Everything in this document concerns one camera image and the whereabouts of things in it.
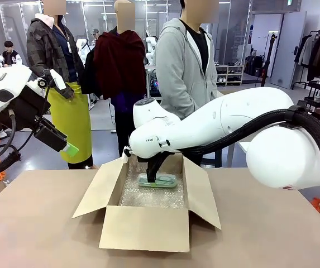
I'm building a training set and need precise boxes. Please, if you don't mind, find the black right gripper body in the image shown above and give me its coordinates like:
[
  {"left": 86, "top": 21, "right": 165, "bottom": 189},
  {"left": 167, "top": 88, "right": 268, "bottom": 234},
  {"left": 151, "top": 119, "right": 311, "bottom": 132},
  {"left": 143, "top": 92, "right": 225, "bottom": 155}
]
[{"left": 136, "top": 152, "right": 176, "bottom": 168}]

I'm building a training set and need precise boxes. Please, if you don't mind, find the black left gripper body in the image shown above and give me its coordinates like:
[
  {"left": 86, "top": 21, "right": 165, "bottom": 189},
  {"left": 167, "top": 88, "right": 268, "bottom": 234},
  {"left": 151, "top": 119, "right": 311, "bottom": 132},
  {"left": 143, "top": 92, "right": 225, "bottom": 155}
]
[{"left": 7, "top": 83, "right": 51, "bottom": 132}]

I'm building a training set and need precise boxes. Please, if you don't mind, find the green glasses case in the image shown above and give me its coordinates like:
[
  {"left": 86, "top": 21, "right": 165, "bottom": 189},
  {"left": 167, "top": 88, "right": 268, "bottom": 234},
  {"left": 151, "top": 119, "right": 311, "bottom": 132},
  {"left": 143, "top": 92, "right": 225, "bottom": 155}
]
[{"left": 137, "top": 172, "right": 179, "bottom": 188}]

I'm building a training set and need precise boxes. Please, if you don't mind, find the person's right forearm grey sleeve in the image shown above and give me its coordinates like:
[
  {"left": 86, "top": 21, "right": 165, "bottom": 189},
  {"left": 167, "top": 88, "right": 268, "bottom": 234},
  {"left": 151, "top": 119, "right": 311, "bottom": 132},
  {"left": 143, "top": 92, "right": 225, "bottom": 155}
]
[{"left": 158, "top": 69, "right": 195, "bottom": 114}]

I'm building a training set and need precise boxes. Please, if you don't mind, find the person's left forearm grey sleeve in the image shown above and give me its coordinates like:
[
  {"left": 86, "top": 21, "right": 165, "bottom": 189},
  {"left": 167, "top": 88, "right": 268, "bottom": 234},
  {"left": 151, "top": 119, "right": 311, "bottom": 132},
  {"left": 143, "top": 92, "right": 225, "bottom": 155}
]
[{"left": 204, "top": 68, "right": 219, "bottom": 100}]

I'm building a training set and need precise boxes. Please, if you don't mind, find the open cardboard shipping box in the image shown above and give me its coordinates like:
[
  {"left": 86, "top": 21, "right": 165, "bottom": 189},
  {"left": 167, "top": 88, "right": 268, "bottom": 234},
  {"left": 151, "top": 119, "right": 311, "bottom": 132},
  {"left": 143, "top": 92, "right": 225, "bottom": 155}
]
[{"left": 72, "top": 152, "right": 222, "bottom": 253}]

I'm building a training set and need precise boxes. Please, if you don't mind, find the yellow-green skirt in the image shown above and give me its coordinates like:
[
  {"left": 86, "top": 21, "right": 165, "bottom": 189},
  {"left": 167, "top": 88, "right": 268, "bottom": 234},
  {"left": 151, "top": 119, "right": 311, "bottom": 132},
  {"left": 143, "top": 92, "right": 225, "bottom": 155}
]
[{"left": 46, "top": 82, "right": 93, "bottom": 164}]

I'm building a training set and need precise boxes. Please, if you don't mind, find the bubble wrap sheet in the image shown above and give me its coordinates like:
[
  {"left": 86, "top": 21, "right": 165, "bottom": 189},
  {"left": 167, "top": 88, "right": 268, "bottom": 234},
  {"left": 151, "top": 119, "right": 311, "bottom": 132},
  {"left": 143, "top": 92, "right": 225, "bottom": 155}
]
[{"left": 118, "top": 160, "right": 187, "bottom": 209}]

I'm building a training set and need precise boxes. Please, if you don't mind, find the person in varsity jacket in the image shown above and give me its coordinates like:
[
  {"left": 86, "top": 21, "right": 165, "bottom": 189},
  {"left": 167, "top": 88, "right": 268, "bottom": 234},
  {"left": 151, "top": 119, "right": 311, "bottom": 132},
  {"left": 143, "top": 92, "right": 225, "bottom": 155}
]
[{"left": 2, "top": 40, "right": 23, "bottom": 68}]

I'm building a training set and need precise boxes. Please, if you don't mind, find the computer with coloured lights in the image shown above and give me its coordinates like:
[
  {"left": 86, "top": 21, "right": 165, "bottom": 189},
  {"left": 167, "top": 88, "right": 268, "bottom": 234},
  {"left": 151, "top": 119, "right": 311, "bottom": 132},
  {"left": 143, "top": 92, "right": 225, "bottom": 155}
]
[{"left": 148, "top": 75, "right": 160, "bottom": 92}]

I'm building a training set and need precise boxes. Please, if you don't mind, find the person wearing cap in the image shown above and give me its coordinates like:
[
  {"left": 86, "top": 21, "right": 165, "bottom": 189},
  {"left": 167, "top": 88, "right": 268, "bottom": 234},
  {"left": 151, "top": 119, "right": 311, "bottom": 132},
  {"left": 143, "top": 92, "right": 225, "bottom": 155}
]
[{"left": 90, "top": 27, "right": 101, "bottom": 45}]

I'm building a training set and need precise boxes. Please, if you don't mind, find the person in grey hoodie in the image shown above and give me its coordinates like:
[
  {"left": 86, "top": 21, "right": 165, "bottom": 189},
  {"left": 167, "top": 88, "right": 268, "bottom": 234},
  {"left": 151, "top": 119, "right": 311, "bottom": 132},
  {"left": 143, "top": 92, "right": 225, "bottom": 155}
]
[{"left": 155, "top": 0, "right": 225, "bottom": 168}]

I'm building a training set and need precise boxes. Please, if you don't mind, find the wooden shoe shelf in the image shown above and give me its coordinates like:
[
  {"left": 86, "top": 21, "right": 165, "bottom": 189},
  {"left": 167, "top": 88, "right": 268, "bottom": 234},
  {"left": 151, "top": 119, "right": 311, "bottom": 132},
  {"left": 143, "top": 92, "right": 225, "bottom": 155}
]
[{"left": 215, "top": 64, "right": 244, "bottom": 87}]

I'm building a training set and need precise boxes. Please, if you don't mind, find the black stand with red light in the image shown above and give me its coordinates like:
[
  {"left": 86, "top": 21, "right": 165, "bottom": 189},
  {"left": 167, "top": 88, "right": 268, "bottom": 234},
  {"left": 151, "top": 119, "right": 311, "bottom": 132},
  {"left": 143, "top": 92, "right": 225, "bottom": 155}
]
[{"left": 261, "top": 32, "right": 278, "bottom": 87}]

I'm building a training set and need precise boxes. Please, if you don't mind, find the grey open door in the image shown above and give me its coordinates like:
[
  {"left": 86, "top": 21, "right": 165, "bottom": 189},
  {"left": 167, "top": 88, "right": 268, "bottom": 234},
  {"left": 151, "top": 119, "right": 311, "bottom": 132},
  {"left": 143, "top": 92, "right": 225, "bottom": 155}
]
[{"left": 270, "top": 11, "right": 308, "bottom": 89}]

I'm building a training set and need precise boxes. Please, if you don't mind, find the black rolling cart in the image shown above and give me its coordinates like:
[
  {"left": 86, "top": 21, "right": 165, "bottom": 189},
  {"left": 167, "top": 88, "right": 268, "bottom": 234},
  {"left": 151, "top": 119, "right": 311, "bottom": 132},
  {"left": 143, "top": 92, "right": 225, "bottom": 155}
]
[{"left": 304, "top": 79, "right": 320, "bottom": 121}]

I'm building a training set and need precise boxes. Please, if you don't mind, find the black clothes rack with garments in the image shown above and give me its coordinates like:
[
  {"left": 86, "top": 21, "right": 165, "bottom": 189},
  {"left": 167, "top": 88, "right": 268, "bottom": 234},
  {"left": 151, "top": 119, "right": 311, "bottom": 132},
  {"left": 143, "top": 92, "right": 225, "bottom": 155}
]
[{"left": 292, "top": 30, "right": 320, "bottom": 90}]

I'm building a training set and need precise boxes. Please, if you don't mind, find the thin black camera cable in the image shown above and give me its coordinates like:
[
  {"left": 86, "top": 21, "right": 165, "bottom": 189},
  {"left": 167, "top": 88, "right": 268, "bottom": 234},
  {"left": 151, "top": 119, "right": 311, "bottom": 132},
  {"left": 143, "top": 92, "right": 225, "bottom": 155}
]
[{"left": 0, "top": 79, "right": 51, "bottom": 160}]

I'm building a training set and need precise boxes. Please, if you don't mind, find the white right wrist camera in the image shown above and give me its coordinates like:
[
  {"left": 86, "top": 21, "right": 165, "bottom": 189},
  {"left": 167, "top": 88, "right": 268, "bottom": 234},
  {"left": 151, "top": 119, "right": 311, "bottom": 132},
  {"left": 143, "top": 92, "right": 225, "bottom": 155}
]
[{"left": 121, "top": 146, "right": 134, "bottom": 163}]

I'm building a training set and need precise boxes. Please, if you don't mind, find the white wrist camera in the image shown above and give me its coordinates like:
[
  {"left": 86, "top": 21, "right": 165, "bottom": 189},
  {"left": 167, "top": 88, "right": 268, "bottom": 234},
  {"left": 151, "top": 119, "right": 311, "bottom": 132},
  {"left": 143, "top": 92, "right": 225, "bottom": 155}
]
[
  {"left": 34, "top": 69, "right": 67, "bottom": 90},
  {"left": 121, "top": 146, "right": 134, "bottom": 163}
]

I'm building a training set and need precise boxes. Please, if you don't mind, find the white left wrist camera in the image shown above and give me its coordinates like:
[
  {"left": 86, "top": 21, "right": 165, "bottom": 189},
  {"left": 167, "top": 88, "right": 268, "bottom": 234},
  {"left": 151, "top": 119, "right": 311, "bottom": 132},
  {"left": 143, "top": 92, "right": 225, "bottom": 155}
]
[{"left": 34, "top": 69, "right": 67, "bottom": 90}]

